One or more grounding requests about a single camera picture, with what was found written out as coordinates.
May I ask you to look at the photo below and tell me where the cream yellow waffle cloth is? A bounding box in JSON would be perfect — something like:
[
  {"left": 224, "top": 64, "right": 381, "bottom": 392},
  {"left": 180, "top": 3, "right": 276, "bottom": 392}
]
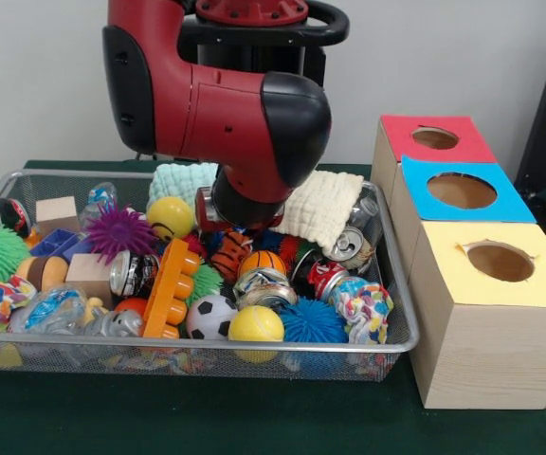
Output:
[{"left": 273, "top": 171, "right": 364, "bottom": 249}]

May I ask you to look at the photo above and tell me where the colourful rope knot toy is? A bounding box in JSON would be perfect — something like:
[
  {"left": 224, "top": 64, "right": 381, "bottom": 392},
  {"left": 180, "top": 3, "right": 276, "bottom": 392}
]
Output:
[{"left": 330, "top": 275, "right": 393, "bottom": 344}]

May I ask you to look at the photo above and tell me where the wooden box with three holes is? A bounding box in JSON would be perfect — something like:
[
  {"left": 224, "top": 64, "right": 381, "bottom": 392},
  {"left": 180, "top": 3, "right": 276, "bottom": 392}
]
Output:
[{"left": 371, "top": 115, "right": 546, "bottom": 410}]

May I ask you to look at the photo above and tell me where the small orange basketball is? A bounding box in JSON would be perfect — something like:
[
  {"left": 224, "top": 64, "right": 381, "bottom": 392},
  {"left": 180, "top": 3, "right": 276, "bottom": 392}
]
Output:
[{"left": 238, "top": 250, "right": 288, "bottom": 281}]

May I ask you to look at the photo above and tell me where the mint green waffle cloth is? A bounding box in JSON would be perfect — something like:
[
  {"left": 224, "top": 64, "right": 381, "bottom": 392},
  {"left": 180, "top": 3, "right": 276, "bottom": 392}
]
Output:
[{"left": 148, "top": 163, "right": 219, "bottom": 211}]

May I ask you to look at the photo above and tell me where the small soccer ball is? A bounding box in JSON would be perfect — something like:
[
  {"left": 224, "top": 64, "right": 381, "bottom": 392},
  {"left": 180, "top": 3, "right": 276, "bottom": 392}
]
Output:
[{"left": 187, "top": 294, "right": 238, "bottom": 340}]

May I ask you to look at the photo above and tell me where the yellow smiley ball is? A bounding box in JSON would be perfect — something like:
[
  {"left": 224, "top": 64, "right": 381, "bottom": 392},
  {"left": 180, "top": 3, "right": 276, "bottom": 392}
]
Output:
[{"left": 146, "top": 196, "right": 195, "bottom": 242}]

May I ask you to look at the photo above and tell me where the small green spiky ball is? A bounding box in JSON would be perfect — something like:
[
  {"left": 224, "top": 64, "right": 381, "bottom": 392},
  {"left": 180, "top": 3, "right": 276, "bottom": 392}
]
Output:
[{"left": 188, "top": 261, "right": 225, "bottom": 306}]

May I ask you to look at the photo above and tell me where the orange plastic toy block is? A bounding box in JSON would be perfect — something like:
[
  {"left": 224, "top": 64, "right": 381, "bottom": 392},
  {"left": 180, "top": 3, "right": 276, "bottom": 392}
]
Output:
[{"left": 142, "top": 239, "right": 200, "bottom": 339}]

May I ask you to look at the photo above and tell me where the dark green tablecloth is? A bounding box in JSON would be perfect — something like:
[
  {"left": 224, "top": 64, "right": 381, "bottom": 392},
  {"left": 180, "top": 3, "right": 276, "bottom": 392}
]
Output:
[{"left": 0, "top": 159, "right": 546, "bottom": 455}]

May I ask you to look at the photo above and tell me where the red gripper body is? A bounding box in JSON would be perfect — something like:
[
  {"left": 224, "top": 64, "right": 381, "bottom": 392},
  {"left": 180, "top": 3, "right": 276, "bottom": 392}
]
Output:
[{"left": 194, "top": 188, "right": 216, "bottom": 233}]

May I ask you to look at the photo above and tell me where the clear mesh bin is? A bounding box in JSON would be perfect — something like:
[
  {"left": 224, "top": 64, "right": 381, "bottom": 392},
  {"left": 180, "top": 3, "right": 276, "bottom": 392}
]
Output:
[{"left": 0, "top": 169, "right": 420, "bottom": 380}]

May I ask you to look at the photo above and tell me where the purple spiky monster toy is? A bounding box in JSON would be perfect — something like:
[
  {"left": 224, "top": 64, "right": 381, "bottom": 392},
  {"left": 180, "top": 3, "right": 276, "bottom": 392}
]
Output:
[{"left": 85, "top": 207, "right": 157, "bottom": 264}]

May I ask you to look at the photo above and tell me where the blue spiky rubber ball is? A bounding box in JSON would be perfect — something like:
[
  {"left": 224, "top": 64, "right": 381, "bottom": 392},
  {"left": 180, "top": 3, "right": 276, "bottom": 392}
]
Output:
[{"left": 279, "top": 299, "right": 348, "bottom": 344}]

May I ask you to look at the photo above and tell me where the orange striped tiger plush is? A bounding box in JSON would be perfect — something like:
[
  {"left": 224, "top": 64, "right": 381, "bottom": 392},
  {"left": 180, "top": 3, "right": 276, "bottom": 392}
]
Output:
[{"left": 211, "top": 230, "right": 253, "bottom": 282}]

